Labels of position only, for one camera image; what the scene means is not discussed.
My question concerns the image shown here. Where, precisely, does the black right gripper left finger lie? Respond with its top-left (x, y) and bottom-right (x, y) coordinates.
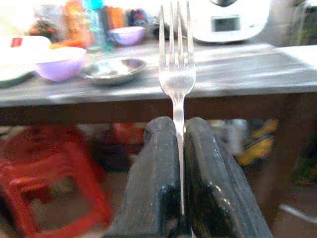
top-left (105, 116), bottom-right (183, 238)

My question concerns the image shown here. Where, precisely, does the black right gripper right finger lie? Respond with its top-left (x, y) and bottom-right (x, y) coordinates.
top-left (184, 117), bottom-right (273, 238)

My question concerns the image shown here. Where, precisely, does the silver metal fork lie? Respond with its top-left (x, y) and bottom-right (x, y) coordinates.
top-left (158, 0), bottom-right (197, 216)

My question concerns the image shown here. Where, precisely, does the yellow toy under table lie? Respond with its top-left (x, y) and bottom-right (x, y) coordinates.
top-left (236, 119), bottom-right (279, 167)

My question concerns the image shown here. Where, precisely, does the red plastic stool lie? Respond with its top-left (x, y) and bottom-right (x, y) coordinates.
top-left (0, 126), bottom-right (112, 238)

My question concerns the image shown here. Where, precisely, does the shallow steel dish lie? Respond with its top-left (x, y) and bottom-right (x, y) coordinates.
top-left (81, 57), bottom-right (148, 86)

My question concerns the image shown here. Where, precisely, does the large purple bowl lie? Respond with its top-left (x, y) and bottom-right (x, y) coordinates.
top-left (34, 47), bottom-right (88, 82)

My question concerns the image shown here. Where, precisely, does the small purple bowl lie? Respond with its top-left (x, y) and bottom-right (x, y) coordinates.
top-left (107, 26), bottom-right (146, 46)

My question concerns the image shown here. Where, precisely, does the clear teal bottle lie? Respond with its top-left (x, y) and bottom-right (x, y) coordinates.
top-left (85, 0), bottom-right (109, 54)

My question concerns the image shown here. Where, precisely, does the dark jar with red label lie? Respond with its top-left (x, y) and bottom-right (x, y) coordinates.
top-left (128, 8), bottom-right (150, 28)

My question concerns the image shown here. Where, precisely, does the orange container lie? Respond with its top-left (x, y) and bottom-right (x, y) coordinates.
top-left (105, 6), bottom-right (125, 31)

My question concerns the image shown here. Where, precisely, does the white kitchen appliance with display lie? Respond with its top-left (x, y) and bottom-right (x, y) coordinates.
top-left (190, 0), bottom-right (270, 43)

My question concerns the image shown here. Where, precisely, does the white plate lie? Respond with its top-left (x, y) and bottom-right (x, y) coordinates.
top-left (0, 61), bottom-right (38, 88)

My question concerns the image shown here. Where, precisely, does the orange packet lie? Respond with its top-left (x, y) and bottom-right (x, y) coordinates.
top-left (52, 0), bottom-right (93, 49)

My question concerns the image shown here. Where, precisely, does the white box with red label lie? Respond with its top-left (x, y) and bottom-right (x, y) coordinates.
top-left (0, 35), bottom-right (52, 62)

